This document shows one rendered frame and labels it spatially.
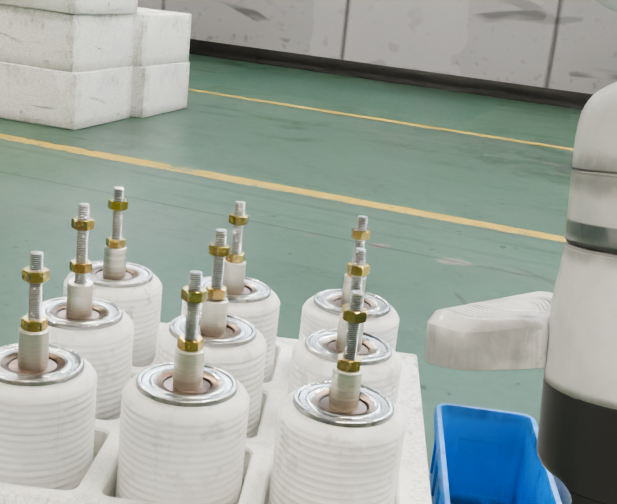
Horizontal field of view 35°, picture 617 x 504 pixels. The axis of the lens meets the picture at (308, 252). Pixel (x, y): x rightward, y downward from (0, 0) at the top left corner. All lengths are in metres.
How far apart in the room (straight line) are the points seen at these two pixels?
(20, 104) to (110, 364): 2.50
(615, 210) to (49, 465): 0.52
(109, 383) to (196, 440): 0.17
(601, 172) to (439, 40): 5.42
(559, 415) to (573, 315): 0.04
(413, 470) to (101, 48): 2.67
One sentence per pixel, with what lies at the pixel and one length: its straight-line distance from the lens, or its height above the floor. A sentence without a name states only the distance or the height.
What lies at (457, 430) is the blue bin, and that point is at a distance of 1.11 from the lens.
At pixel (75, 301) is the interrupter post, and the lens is 0.87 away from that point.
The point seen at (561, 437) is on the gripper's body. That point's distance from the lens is 0.36.
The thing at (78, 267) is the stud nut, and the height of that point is 0.30.
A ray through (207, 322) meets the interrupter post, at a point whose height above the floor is 0.26.
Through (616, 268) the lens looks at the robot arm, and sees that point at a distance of 0.34.
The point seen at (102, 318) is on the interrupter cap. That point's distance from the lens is 0.86.
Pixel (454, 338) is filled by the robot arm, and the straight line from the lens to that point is 0.37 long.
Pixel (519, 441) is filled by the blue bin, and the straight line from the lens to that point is 1.12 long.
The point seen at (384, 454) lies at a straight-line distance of 0.72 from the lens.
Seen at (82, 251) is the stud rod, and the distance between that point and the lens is 0.86.
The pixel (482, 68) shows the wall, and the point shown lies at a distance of 5.72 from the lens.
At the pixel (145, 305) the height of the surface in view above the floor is 0.23.
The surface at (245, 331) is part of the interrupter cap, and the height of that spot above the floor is 0.25.
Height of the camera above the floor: 0.56
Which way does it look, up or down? 16 degrees down
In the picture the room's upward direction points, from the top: 6 degrees clockwise
